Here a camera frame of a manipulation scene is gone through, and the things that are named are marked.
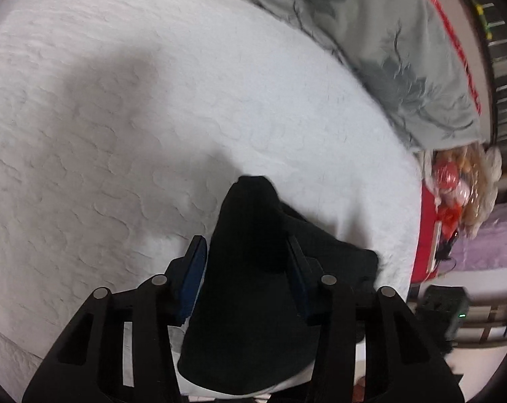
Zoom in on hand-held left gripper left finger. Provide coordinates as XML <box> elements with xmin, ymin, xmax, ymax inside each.
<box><xmin>22</xmin><ymin>235</ymin><xmax>209</xmax><ymax>403</ymax></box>

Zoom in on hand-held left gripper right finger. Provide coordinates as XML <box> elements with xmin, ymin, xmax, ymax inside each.
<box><xmin>286</xmin><ymin>235</ymin><xmax>465</xmax><ymax>403</ymax></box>

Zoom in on black pants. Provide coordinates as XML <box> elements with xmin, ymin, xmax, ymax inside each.
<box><xmin>176</xmin><ymin>175</ymin><xmax>380</xmax><ymax>397</ymax></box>

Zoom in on red sheet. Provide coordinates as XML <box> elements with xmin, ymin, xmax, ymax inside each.
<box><xmin>408</xmin><ymin>184</ymin><xmax>445</xmax><ymax>287</ymax></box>

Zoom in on white power strip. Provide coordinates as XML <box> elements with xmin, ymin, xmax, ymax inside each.
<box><xmin>430</xmin><ymin>219</ymin><xmax>444</xmax><ymax>274</ymax></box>

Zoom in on black device with green light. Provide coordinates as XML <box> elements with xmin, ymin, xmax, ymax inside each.
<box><xmin>414</xmin><ymin>284</ymin><xmax>471</xmax><ymax>347</ymax></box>

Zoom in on white textured blanket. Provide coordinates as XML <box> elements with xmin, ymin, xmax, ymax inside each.
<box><xmin>0</xmin><ymin>0</ymin><xmax>424</xmax><ymax>389</ymax></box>

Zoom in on stuffed toys in plastic bag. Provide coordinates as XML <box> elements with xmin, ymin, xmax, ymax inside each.
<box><xmin>423</xmin><ymin>142</ymin><xmax>505</xmax><ymax>240</ymax></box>

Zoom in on purple cloth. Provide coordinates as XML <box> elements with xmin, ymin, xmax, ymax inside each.
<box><xmin>450</xmin><ymin>200</ymin><xmax>507</xmax><ymax>274</ymax></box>

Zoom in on grey floral pillow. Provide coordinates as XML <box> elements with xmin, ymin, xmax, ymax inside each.
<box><xmin>224</xmin><ymin>0</ymin><xmax>488</xmax><ymax>152</ymax></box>

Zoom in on red patterned quilt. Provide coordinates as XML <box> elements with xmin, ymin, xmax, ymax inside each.
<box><xmin>212</xmin><ymin>0</ymin><xmax>483</xmax><ymax>115</ymax></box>

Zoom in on window railing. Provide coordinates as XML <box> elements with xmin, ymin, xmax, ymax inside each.
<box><xmin>461</xmin><ymin>0</ymin><xmax>507</xmax><ymax>169</ymax></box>

